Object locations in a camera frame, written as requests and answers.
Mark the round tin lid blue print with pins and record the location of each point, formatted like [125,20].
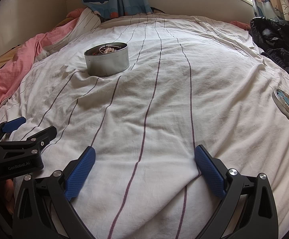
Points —
[281,100]

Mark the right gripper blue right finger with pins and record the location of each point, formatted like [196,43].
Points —
[210,168]

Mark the round silver metal tin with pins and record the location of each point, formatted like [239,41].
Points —
[107,59]

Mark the white striped duvet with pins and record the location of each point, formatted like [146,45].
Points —
[191,81]

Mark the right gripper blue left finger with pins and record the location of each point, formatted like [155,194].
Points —
[79,173]

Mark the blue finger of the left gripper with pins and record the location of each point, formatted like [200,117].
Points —
[13,125]
[43,138]

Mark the person's left hand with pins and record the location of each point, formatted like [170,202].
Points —
[9,195]

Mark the pink blanket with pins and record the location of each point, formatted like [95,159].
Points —
[12,73]

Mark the black puffer jacket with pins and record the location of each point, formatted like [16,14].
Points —
[272,36]

